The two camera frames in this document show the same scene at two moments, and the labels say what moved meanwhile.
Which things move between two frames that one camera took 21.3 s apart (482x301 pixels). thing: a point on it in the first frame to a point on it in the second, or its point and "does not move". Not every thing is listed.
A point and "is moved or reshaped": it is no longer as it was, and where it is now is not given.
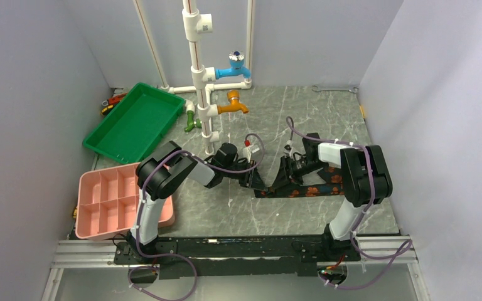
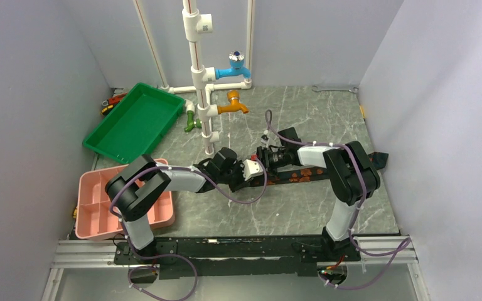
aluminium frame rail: x=396 y=252 does not move
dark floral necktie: x=332 y=177 is moved or reshaped
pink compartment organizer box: x=108 y=201 does not move
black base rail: x=200 y=258 does not move
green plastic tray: x=134 y=128 does not move
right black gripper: x=287 y=170 to x=262 y=154
